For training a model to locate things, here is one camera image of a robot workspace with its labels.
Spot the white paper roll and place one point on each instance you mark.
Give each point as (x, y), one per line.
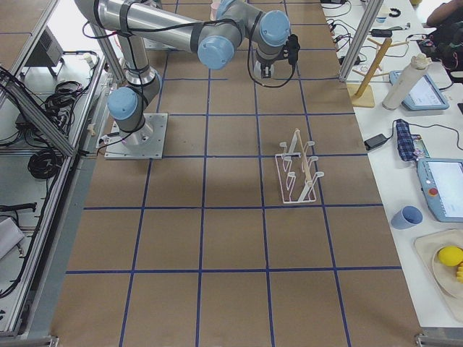
(407, 79)

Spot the beige bowl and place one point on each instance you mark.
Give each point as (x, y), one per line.
(449, 278)

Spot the beige tray on side table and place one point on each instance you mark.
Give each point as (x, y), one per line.
(426, 247)

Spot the teach pendant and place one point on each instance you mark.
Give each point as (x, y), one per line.
(425, 96)
(441, 182)

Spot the white wire cup rack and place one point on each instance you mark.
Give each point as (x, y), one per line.
(296, 171)

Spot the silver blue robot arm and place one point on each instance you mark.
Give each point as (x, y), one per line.
(213, 42)

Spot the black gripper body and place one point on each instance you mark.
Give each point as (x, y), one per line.
(266, 65)

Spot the wooden mug tree stand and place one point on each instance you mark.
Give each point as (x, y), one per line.
(361, 95)

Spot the upper teach pendant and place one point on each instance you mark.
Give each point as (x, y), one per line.
(425, 96)

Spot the yellow lemon toy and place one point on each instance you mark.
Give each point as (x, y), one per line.
(450, 256)

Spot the blue cup on side table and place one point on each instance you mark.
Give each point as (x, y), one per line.
(409, 216)

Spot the black power adapter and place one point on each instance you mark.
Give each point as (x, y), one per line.
(375, 142)

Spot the lower teach pendant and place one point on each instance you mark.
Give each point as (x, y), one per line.
(441, 182)

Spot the grey metal box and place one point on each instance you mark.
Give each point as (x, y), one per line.
(47, 51)

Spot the blue plaid cloth bag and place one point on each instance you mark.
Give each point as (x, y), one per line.
(405, 145)

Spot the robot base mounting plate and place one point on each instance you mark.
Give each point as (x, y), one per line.
(146, 143)

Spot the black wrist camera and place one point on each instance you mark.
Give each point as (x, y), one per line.
(291, 50)

